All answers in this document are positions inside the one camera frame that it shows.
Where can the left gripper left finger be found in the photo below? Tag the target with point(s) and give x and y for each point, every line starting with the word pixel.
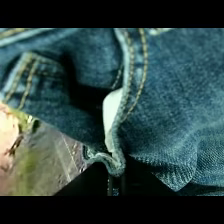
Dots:
pixel 90 183

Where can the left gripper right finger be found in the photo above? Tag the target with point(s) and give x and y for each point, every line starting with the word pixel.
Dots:
pixel 143 181

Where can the blue jeans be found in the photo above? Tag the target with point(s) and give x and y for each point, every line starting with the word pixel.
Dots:
pixel 173 100

